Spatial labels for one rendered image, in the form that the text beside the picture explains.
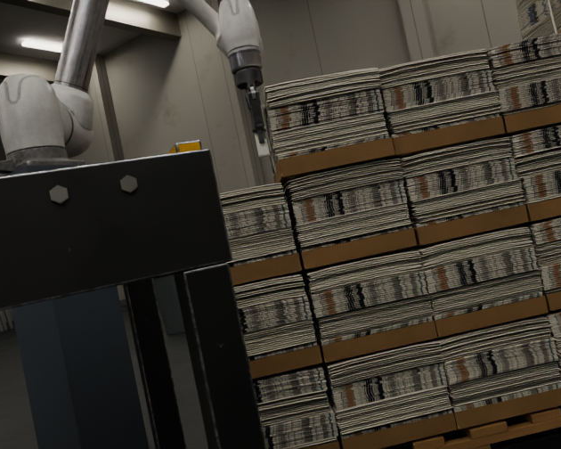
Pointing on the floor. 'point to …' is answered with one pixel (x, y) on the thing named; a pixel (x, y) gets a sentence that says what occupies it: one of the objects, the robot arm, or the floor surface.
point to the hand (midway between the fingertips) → (262, 143)
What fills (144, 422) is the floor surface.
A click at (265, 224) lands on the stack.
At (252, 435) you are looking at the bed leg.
